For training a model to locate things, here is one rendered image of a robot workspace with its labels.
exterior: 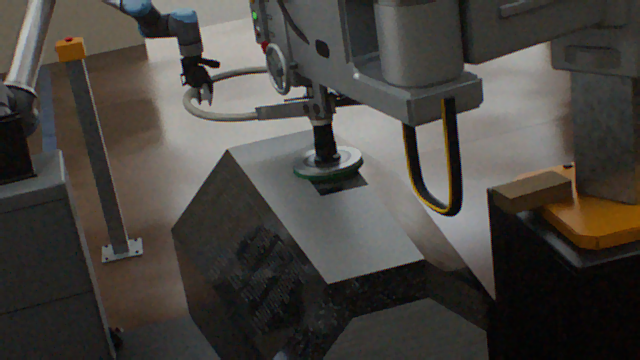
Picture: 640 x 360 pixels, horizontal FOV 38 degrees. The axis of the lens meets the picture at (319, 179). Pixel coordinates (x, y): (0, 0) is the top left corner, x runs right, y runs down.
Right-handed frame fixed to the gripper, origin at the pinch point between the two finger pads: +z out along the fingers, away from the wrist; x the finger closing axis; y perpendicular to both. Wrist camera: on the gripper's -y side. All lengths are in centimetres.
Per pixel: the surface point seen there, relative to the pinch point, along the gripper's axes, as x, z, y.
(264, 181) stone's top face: 65, -1, 50
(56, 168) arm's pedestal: -23, 5, 57
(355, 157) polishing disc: 87, -4, 32
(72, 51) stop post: -94, -6, -20
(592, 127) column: 156, -16, 17
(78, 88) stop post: -96, 12, -19
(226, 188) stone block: 46, 7, 47
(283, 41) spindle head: 78, -45, 46
